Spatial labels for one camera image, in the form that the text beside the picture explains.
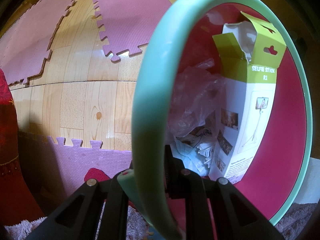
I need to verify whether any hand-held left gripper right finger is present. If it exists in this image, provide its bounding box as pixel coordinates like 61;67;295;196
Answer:
164;145;285;240

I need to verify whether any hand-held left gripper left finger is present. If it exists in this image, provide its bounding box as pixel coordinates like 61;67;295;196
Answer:
25;170;135;240

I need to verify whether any white printed plastic bag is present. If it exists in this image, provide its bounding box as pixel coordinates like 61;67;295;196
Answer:
172;127;217;177

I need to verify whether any clear plastic bag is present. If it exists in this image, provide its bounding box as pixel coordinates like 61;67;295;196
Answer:
169;58;227;140

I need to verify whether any green and white cardboard box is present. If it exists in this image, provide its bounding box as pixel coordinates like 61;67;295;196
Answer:
208;10;287;182

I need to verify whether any red bucket with green rim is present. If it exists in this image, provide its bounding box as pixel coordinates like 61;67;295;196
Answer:
117;0;313;240

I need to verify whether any red foam shape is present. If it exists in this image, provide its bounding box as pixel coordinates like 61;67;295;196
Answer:
84;168;110;183

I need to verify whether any red patterned fabric cushion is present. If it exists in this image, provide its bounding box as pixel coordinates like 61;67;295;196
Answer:
0;67;45;227

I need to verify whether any pink foam puzzle mat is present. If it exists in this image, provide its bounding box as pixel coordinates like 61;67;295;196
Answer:
0;0;88;85

